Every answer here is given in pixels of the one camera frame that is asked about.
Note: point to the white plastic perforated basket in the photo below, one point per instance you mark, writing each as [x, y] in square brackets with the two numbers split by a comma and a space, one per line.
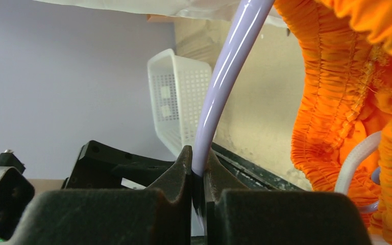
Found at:
[178, 87]

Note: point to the orange shorts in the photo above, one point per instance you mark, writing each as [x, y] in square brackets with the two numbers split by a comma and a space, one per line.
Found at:
[347, 52]

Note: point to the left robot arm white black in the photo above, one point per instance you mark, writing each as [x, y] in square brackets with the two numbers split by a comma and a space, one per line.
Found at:
[99, 166]

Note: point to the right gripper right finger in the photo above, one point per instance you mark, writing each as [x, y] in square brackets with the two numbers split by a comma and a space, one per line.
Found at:
[236, 214]

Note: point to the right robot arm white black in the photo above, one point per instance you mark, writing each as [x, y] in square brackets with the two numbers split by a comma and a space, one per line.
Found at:
[16, 192]

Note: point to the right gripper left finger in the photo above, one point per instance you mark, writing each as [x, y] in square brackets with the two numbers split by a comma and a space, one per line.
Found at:
[158, 214]

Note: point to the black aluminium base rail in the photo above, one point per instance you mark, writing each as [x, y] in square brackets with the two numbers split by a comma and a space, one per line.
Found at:
[250, 174]

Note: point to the lilac plastic hanger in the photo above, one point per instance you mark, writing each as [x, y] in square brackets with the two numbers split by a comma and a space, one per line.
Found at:
[244, 30]

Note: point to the white shorts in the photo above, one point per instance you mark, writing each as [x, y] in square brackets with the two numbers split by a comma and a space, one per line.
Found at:
[195, 9]

